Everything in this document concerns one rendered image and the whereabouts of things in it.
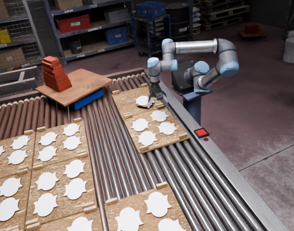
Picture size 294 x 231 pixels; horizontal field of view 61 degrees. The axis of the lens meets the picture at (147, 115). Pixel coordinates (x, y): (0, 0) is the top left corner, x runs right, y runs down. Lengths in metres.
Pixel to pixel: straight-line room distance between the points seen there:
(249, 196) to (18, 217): 1.16
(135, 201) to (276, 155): 2.02
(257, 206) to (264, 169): 1.51
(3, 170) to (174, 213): 1.09
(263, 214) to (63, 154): 1.19
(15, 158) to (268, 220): 1.49
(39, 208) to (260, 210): 1.08
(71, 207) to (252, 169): 1.95
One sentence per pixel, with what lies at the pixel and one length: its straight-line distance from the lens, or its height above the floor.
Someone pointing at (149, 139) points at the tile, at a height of 0.94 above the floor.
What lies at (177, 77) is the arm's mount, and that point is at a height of 1.01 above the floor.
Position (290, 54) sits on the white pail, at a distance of 5.18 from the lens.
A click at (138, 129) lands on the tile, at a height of 0.94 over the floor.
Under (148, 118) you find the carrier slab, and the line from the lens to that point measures 1.85.
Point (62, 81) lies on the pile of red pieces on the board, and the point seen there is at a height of 1.12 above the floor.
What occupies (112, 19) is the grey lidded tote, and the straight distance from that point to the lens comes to 6.04.
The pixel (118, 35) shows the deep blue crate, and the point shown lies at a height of 0.34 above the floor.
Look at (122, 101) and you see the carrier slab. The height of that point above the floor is 0.94.
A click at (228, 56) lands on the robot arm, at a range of 1.71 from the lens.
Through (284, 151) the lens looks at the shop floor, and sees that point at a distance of 3.11.
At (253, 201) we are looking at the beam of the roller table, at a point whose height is 0.91.
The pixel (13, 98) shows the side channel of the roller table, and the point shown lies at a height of 0.94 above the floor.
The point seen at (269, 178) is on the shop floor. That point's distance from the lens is 2.77.
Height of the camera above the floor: 1.99
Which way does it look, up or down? 34 degrees down
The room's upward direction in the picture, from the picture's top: 7 degrees counter-clockwise
